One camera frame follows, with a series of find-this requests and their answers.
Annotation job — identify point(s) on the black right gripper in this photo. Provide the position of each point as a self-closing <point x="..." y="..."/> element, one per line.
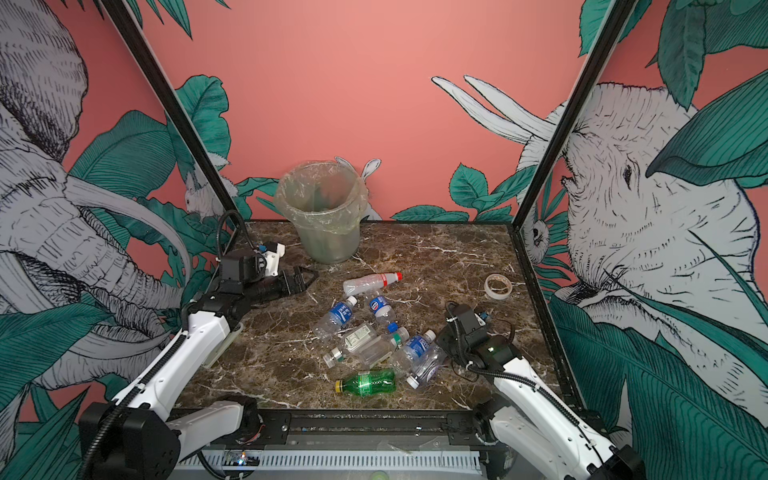
<point x="443" y="339"/>

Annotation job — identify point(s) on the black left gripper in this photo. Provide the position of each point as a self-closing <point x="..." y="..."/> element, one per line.
<point x="299" y="286"/>

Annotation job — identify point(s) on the clear bottle purple label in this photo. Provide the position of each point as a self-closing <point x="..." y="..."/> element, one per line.
<point x="426" y="368"/>

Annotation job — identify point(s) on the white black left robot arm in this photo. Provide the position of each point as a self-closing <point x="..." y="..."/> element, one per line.
<point x="133" y="436"/>

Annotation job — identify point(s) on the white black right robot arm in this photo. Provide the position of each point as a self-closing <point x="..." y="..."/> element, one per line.
<point x="524" y="413"/>

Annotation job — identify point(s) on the clear plastic bin liner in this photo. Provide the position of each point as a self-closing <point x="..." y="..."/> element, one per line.
<point x="322" y="196"/>

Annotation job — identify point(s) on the roll of clear tape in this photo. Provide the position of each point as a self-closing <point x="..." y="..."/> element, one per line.
<point x="498" y="287"/>

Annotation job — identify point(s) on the clear bottle blue label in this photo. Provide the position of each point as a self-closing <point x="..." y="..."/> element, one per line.
<point x="407" y="356"/>
<point x="336" y="319"/>

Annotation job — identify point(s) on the clear bottle red cap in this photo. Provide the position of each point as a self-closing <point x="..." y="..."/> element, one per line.
<point x="376" y="281"/>

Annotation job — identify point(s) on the clear bottle blue label centre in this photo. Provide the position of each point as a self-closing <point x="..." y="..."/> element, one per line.
<point x="407" y="356"/>

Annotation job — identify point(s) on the clear bottle green cap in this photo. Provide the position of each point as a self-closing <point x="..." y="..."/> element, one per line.
<point x="377" y="351"/>

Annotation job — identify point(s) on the small bottle blue label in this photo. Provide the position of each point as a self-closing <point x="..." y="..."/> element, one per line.
<point x="381" y="309"/>

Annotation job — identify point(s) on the clear bottle green white label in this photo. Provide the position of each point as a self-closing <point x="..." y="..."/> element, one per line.
<point x="350" y="344"/>

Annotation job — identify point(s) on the green bottle yellow cap front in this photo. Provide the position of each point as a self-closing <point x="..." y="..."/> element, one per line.
<point x="367" y="383"/>

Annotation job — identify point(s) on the small circuit board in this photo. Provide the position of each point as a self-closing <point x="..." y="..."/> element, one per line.
<point x="240" y="459"/>

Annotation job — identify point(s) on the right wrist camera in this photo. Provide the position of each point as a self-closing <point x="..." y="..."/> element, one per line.
<point x="482" y="317"/>

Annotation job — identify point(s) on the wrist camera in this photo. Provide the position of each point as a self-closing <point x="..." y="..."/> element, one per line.
<point x="271" y="252"/>
<point x="482" y="317"/>

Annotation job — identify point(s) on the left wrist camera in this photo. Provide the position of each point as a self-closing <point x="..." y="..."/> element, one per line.
<point x="271" y="252"/>

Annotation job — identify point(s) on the black front rail frame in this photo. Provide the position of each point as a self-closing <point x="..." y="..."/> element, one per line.
<point x="280" y="424"/>

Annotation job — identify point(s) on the white slotted cable duct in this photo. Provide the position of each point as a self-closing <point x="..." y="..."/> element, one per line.
<point x="328" y="460"/>

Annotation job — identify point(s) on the black left corner post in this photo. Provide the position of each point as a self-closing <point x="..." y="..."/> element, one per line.
<point x="127" y="26"/>

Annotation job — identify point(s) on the black corner post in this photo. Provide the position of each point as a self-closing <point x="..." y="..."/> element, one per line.
<point x="127" y="26"/>
<point x="611" y="29"/>

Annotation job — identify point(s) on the black right corner post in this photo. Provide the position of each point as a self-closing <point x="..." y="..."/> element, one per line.
<point x="611" y="29"/>

